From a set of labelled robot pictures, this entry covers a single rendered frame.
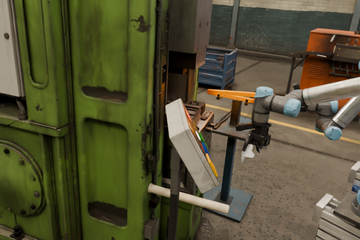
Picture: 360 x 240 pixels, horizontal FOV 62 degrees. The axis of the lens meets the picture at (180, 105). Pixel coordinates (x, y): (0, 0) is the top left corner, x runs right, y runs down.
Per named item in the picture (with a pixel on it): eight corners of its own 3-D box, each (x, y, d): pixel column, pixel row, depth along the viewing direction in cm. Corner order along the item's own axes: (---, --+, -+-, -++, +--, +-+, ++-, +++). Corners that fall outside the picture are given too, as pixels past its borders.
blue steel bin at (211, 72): (235, 83, 628) (239, 49, 603) (223, 93, 559) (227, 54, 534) (182, 74, 673) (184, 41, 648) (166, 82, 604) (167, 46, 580)
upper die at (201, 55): (204, 63, 183) (206, 47, 179) (195, 69, 165) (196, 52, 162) (142, 54, 195) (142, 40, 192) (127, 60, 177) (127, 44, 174)
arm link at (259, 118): (249, 111, 135) (259, 107, 141) (247, 120, 137) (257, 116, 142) (263, 115, 130) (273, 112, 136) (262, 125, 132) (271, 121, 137)
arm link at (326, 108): (336, 116, 165) (339, 102, 162) (314, 113, 168) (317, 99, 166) (335, 112, 172) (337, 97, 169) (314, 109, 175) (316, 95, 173)
